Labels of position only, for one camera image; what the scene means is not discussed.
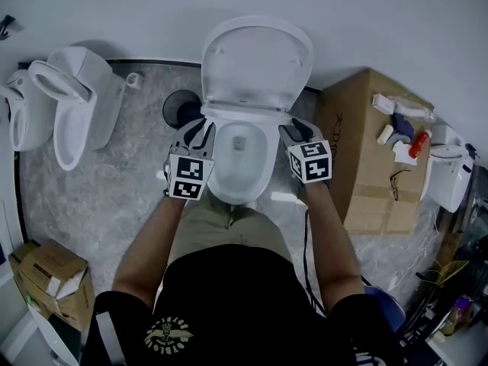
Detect black wall bracket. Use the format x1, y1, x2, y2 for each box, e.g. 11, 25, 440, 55
0, 13, 24, 37

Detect white rounded toilet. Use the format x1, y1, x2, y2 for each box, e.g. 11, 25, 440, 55
201, 104, 294, 205

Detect dark blue cloth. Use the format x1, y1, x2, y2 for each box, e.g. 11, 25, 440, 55
384, 112, 416, 146

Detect person's black printed shirt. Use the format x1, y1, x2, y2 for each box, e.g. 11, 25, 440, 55
79, 244, 405, 366

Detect white curved ceramic fixture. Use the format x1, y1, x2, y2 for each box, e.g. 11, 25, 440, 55
26, 303, 79, 366

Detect central white toilet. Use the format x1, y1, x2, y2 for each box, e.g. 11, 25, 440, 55
201, 15, 314, 114

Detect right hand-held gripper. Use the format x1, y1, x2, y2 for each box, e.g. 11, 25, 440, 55
278, 117, 334, 185

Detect thin white cable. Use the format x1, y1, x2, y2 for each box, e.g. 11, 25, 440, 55
388, 204, 441, 293

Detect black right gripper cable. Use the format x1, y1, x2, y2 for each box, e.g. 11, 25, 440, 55
303, 208, 327, 316

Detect black eyeglasses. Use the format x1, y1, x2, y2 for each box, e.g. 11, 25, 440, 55
389, 169, 412, 201

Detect white wrapped tube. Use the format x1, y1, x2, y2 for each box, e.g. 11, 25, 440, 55
392, 96, 435, 121

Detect black mesh waste bin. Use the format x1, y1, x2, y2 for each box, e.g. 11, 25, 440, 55
162, 91, 205, 131

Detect large closed cardboard box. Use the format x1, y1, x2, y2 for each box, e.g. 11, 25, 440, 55
315, 69, 435, 236

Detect open torn cardboard box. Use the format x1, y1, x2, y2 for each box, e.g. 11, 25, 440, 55
8, 239, 96, 333

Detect dark green bin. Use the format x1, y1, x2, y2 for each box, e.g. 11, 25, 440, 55
47, 313, 83, 358

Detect white tissue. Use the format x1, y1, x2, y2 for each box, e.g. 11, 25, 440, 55
391, 140, 419, 166

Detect person's left forearm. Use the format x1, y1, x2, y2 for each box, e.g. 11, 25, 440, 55
111, 196, 188, 307

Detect yellow fly swatter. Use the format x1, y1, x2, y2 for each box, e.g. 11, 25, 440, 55
434, 259, 470, 286

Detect white egg-shaped toilet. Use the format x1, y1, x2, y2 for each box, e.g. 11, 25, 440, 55
0, 69, 54, 152

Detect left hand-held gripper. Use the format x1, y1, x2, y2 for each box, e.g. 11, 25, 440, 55
164, 117, 217, 202

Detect white toilet with tank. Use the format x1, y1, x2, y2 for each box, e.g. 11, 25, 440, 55
28, 46, 127, 172

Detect red bottle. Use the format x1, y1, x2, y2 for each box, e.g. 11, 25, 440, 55
408, 130, 434, 159

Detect person's right forearm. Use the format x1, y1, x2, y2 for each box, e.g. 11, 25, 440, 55
304, 181, 365, 310

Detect blue folding chair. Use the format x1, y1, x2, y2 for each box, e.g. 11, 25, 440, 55
361, 276, 407, 333

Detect white toilet with black panel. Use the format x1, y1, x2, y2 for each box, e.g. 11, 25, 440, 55
419, 145, 476, 214

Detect black metal rack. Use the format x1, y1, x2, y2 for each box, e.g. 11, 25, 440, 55
400, 219, 488, 358

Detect white foam insert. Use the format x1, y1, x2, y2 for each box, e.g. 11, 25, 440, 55
45, 268, 87, 300

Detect small white carton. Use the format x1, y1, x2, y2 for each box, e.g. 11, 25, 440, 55
371, 93, 396, 116

